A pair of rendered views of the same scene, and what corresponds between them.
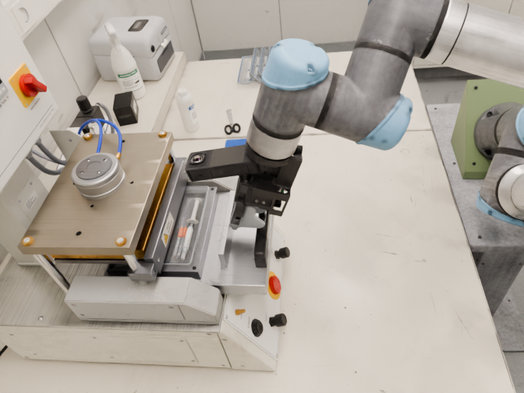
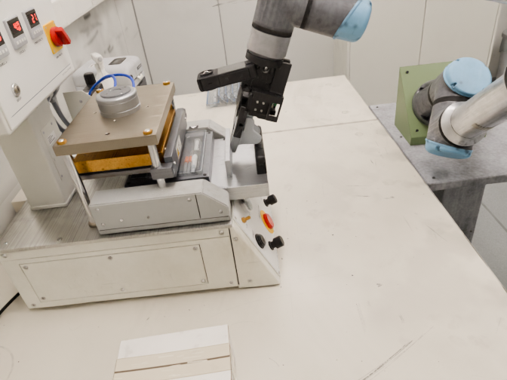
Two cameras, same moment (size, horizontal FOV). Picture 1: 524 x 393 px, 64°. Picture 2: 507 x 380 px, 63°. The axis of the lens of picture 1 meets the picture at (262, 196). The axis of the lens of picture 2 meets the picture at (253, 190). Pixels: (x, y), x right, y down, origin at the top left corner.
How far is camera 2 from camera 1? 0.37 m
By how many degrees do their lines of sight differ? 15
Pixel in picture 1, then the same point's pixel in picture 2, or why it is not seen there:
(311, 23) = not seen: hidden behind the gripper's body
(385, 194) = (349, 160)
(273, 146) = (271, 44)
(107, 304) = (130, 204)
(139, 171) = (152, 101)
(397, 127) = (363, 13)
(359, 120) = (336, 9)
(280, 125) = (276, 22)
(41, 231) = (72, 136)
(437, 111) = (379, 108)
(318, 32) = not seen: hidden behind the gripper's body
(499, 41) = not seen: outside the picture
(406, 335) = (390, 245)
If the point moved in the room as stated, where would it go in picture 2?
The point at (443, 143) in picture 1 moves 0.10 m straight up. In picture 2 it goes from (388, 126) to (391, 98)
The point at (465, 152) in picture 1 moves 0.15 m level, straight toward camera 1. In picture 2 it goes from (409, 122) to (405, 145)
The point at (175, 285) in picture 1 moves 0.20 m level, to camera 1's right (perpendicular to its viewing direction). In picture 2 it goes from (190, 184) to (293, 161)
